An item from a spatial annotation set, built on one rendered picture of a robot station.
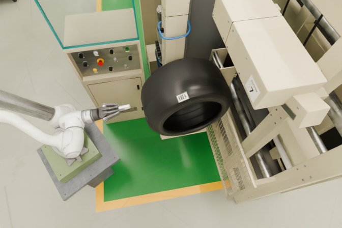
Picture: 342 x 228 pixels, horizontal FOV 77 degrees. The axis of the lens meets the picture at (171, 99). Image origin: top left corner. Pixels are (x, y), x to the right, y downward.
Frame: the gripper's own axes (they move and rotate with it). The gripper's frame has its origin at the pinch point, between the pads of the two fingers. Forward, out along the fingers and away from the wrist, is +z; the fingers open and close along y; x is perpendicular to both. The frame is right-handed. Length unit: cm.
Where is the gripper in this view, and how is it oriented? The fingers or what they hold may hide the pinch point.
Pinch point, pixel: (124, 107)
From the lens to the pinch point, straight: 138.3
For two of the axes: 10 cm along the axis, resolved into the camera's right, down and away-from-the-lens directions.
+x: 1.3, 4.7, 8.7
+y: -2.0, -8.5, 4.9
